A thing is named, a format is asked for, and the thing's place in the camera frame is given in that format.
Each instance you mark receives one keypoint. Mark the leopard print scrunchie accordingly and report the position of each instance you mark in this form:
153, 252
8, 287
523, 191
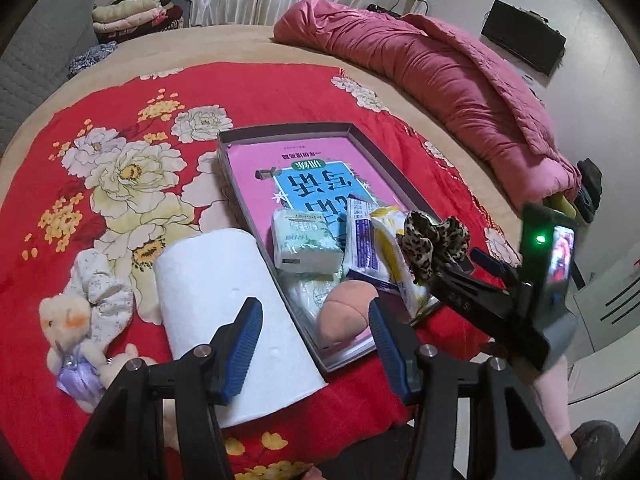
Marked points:
425, 245

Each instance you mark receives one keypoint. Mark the black and green clothes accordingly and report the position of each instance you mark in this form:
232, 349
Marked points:
587, 185

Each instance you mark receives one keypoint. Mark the dark round object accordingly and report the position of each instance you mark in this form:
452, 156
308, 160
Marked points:
597, 450

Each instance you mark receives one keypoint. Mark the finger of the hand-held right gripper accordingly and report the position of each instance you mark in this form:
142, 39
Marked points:
487, 260
475, 300

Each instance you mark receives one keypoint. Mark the red floral blanket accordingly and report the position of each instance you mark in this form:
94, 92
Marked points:
125, 260

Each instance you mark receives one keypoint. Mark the white paper towel roll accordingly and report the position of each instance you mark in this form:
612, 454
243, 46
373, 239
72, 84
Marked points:
215, 280

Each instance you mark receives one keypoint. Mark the grey cardboard box pink print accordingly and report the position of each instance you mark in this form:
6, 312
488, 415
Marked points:
300, 160

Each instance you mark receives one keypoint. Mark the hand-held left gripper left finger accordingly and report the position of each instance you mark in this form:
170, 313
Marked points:
245, 350

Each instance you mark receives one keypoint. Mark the white cabinet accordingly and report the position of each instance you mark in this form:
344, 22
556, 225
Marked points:
610, 310

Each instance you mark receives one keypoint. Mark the small cream teddy bear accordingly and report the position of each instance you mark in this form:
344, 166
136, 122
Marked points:
62, 320

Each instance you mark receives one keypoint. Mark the dark clothes pile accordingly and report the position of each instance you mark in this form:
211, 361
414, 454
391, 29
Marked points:
170, 7

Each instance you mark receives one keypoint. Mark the stack of folded blankets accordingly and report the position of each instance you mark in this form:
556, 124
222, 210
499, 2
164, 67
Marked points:
130, 17

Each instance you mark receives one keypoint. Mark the black television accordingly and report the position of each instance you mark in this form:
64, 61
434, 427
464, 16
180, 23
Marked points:
525, 37

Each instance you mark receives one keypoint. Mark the person's right forearm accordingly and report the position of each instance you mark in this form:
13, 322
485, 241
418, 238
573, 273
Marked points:
552, 400

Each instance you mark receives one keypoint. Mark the blue patterned cloth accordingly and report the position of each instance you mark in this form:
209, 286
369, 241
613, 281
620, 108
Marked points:
92, 60

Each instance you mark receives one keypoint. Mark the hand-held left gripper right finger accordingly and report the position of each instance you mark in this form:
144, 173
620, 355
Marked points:
390, 355

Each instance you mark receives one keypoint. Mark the pink quilt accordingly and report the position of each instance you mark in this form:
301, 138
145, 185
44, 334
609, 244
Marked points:
425, 70

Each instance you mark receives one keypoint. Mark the yellow packet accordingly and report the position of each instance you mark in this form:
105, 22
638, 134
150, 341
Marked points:
392, 250

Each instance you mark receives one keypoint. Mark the green tissue pack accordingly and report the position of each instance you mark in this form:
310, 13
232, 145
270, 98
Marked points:
305, 240

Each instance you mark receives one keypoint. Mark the purple sachet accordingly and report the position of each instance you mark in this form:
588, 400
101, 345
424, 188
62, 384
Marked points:
80, 377

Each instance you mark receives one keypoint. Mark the clear wrapped tissue pack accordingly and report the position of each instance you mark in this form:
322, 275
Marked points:
312, 295

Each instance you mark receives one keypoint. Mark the blue and white packet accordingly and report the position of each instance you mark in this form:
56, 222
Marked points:
362, 245

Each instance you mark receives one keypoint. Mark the grey quilted cover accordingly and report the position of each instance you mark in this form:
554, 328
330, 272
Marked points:
35, 60

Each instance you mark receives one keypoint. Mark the pink makeup sponge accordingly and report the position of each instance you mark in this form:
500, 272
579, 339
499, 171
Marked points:
345, 310

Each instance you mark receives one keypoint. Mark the white floral scrunchie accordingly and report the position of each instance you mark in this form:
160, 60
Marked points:
102, 295

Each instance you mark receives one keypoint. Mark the bed with beige sheet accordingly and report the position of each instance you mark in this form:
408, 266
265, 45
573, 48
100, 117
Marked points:
225, 45

